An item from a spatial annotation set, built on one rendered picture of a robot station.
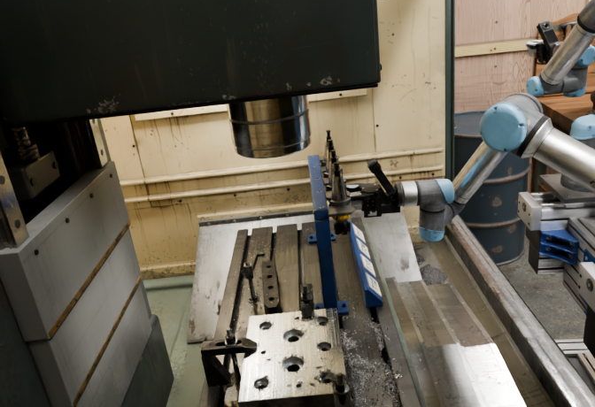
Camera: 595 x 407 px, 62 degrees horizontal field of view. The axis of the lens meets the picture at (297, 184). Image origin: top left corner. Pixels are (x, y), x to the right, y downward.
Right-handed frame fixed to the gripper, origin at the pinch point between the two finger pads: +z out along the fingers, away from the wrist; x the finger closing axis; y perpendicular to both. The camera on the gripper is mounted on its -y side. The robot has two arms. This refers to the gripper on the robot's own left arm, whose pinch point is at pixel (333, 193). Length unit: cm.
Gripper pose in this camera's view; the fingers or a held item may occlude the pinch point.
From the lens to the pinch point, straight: 146.7
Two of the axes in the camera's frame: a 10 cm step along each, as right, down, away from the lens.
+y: 0.8, 9.3, 3.6
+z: -10.0, 0.8, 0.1
